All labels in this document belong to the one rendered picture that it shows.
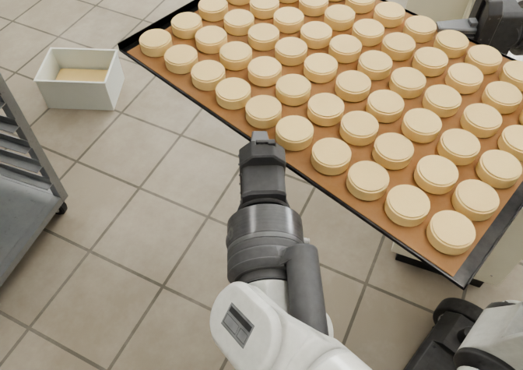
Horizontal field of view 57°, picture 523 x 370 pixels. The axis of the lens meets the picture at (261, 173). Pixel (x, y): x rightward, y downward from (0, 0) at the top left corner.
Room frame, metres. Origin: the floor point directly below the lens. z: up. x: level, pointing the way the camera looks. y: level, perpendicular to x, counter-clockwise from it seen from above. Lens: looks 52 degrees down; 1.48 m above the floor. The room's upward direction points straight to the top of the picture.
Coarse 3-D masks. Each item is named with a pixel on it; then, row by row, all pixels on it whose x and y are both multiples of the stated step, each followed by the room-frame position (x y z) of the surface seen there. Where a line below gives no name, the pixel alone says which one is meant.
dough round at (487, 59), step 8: (472, 48) 0.60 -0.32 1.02; (480, 48) 0.60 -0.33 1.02; (488, 48) 0.60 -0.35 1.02; (472, 56) 0.58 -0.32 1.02; (480, 56) 0.58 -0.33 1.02; (488, 56) 0.58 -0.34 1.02; (496, 56) 0.58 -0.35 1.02; (472, 64) 0.57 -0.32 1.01; (480, 64) 0.56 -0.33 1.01; (488, 64) 0.56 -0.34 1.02; (496, 64) 0.56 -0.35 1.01; (488, 72) 0.56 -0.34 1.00
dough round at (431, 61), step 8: (424, 48) 0.60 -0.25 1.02; (432, 48) 0.60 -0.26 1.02; (416, 56) 0.58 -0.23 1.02; (424, 56) 0.58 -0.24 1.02; (432, 56) 0.58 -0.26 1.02; (440, 56) 0.58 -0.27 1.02; (416, 64) 0.57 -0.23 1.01; (424, 64) 0.56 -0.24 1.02; (432, 64) 0.56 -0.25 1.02; (440, 64) 0.56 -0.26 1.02; (424, 72) 0.56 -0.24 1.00; (432, 72) 0.55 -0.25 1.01; (440, 72) 0.56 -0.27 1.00
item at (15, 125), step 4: (0, 116) 0.94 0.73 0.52; (4, 116) 0.94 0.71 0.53; (0, 120) 0.94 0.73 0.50; (4, 120) 0.94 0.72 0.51; (8, 120) 0.93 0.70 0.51; (12, 120) 0.93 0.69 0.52; (0, 124) 0.93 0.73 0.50; (4, 124) 0.93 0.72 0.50; (8, 124) 0.93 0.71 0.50; (12, 124) 0.93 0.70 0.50; (16, 124) 0.92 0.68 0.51; (0, 128) 0.92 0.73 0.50; (4, 128) 0.92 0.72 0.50; (8, 128) 0.92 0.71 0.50; (12, 128) 0.92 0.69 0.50; (16, 128) 0.92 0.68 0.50; (12, 132) 0.90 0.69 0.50
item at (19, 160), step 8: (0, 152) 0.98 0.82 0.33; (8, 152) 0.96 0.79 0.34; (0, 160) 0.95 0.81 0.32; (8, 160) 0.95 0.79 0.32; (16, 160) 0.95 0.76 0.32; (24, 160) 0.95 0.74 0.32; (32, 160) 0.93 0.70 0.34; (24, 168) 0.92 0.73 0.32; (32, 168) 0.92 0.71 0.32; (40, 168) 0.92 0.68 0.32
